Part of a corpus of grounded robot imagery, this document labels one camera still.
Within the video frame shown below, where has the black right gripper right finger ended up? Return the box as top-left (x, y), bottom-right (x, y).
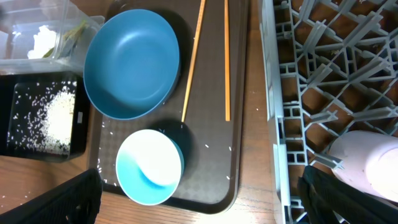
top-left (297, 166), bottom-right (397, 223)

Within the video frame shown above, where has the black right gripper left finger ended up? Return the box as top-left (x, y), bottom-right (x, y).
top-left (1, 169), bottom-right (103, 224)

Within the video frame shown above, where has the pink cup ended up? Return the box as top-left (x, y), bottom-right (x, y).
top-left (329, 131), bottom-right (397, 202)

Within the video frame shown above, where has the light blue bowl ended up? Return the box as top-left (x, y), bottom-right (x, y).
top-left (116, 129), bottom-right (185, 206)

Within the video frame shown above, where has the pile of rice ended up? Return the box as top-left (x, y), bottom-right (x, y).
top-left (7, 81), bottom-right (77, 155)

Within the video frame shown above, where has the wooden chopstick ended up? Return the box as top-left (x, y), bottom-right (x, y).
top-left (181, 0), bottom-right (206, 123)
top-left (224, 0), bottom-right (231, 121)

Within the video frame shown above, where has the dark blue plate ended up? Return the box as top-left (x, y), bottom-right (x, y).
top-left (83, 9), bottom-right (180, 120)

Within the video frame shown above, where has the yellow green snack wrapper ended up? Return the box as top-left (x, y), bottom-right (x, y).
top-left (61, 20), bottom-right (88, 53)

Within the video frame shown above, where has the white tissue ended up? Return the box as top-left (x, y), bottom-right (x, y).
top-left (27, 26), bottom-right (57, 59)

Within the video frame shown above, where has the grey dishwasher rack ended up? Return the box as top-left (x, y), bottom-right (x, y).
top-left (258, 0), bottom-right (397, 223)

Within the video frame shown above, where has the black plastic tray bin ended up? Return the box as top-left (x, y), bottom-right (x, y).
top-left (1, 72), bottom-right (90, 162)

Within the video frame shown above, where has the brown serving tray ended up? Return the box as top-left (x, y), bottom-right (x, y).
top-left (88, 1), bottom-right (249, 214)

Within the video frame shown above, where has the clear plastic bin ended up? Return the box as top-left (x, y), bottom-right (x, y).
top-left (1, 0), bottom-right (104, 75)

